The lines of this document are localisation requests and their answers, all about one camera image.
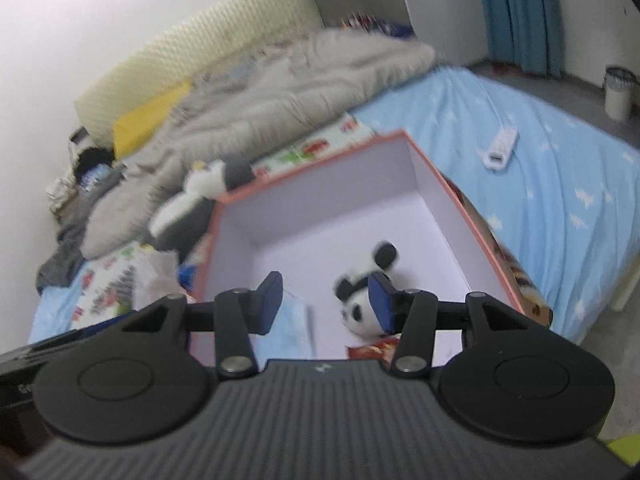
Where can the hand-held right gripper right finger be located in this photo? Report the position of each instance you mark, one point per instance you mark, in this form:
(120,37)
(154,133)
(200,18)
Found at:
(381,305)

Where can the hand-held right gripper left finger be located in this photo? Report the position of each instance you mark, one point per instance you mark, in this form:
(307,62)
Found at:
(270,305)

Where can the small panda plush toy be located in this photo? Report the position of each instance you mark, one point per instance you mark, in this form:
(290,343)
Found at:
(357,312)

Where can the blue face mask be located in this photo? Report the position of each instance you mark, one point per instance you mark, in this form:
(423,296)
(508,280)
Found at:
(295,330)

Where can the red foil wrapper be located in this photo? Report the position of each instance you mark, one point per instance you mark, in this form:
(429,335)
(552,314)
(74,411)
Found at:
(370,347)

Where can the pink cardboard shoe box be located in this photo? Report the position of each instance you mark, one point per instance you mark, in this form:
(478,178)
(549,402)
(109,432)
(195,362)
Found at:
(325,240)

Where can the white translucent plastic bag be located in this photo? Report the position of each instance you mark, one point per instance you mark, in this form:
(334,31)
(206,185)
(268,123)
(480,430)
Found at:
(157,275)

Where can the grey white penguin plush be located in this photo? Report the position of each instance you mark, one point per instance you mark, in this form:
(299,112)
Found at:
(185,220)

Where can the dark grey blanket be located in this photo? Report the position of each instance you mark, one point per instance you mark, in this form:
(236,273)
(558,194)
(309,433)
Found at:
(60,260)

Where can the white crumpled cloth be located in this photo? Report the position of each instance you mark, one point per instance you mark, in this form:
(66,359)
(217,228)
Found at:
(60,192)

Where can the white remote control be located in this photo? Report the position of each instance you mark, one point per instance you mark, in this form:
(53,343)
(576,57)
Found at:
(500,149)

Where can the light blue bed sheet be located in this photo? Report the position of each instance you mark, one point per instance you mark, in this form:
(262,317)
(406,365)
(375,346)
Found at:
(550,185)

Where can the blue printed cloth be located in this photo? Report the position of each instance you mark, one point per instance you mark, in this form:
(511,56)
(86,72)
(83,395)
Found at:
(97,177)

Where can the grey duvet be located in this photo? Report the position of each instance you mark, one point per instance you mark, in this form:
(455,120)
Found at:
(280,90)

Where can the yellow pillow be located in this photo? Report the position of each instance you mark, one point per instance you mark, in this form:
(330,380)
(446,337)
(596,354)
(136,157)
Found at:
(145,120)

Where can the black bag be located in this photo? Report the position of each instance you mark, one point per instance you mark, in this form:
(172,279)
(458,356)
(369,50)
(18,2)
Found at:
(92,160)

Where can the cream quilted headboard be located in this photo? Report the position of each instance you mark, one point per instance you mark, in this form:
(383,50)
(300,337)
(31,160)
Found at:
(200,40)

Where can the dark blue box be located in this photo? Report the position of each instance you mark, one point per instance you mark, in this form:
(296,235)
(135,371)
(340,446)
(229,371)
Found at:
(400,29)

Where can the row of small bottles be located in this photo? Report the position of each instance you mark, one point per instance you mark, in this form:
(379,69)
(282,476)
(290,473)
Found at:
(362,21)

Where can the yellow green object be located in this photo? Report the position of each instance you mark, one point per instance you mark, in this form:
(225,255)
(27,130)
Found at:
(622,460)

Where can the white wardrobe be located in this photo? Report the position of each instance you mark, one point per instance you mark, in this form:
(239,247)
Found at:
(440,5)

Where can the white trash bin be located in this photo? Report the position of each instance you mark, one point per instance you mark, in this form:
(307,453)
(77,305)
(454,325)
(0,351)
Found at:
(620,97)

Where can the blue curtain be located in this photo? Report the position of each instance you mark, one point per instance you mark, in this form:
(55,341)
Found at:
(520,15)

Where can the small dark wall device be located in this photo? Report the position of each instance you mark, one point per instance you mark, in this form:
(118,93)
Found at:
(79,135)

